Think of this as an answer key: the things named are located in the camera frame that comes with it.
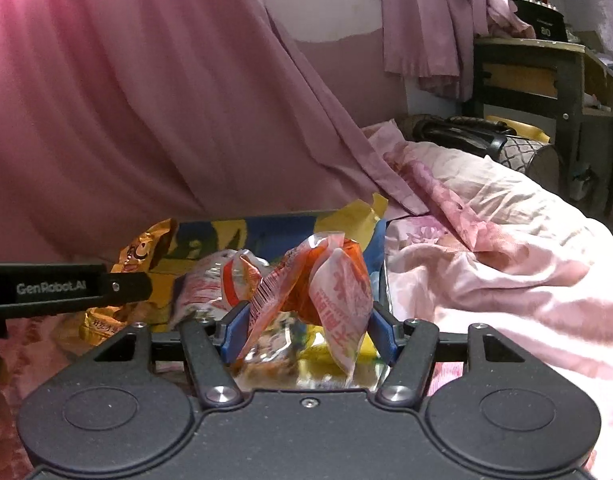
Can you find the large pink curtain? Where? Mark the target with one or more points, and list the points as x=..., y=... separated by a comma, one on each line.
x=136, y=110

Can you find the orange white snack packet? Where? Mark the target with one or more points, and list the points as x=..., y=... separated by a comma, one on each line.
x=336, y=300

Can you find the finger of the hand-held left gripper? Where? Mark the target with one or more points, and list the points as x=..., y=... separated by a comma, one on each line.
x=134, y=287

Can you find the clear red white snack packet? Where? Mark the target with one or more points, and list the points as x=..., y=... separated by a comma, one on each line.
x=206, y=285

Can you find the black bag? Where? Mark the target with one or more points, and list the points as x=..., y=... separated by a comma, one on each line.
x=461, y=136

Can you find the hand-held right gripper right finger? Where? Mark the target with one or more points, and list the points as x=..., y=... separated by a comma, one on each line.
x=382, y=332

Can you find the black box with zigzag edge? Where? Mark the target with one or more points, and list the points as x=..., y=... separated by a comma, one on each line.
x=541, y=22

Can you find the grey patterned round bag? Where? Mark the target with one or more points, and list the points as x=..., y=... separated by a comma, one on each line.
x=524, y=157

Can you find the pink floral bedsheet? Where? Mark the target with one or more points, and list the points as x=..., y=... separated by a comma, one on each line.
x=511, y=260

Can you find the black yellow table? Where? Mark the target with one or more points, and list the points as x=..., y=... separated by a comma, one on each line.
x=566, y=85

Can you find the grey box with colourful lining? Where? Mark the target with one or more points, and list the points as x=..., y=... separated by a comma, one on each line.
x=211, y=235

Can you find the yellow orange snack packet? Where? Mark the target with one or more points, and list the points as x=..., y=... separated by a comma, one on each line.
x=136, y=250

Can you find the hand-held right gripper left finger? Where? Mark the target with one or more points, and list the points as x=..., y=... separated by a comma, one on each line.
x=236, y=332

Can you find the small mauve curtain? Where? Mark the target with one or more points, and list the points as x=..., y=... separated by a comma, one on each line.
x=426, y=25

